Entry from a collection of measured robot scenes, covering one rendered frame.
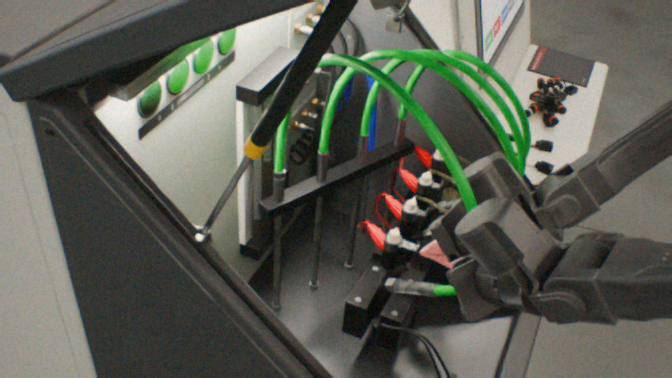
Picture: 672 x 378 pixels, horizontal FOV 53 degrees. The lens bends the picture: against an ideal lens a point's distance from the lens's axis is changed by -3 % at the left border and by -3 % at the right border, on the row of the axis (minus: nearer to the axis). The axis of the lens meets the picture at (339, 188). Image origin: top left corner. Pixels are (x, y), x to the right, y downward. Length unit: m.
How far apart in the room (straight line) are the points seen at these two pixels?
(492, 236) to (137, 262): 0.39
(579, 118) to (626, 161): 0.80
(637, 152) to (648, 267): 0.32
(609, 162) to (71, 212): 0.65
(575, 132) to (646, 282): 1.06
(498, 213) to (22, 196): 0.54
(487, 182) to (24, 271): 0.62
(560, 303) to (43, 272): 0.64
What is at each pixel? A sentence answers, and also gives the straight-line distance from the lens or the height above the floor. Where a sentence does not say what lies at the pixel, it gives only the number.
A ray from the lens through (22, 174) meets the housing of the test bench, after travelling 0.85.
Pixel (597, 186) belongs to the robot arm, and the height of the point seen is 1.32.
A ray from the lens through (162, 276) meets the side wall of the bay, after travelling 0.80.
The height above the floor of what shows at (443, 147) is 1.38.
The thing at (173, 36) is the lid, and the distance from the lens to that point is 0.56.
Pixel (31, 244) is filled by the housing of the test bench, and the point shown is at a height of 1.22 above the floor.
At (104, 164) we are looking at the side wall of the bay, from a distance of 0.74.
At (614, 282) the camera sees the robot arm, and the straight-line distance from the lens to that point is 0.64.
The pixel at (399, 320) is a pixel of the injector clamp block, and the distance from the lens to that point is 1.13.
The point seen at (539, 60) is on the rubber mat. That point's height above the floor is 0.98.
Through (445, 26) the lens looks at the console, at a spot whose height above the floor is 1.30.
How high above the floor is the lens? 1.84
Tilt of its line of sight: 40 degrees down
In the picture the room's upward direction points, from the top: 5 degrees clockwise
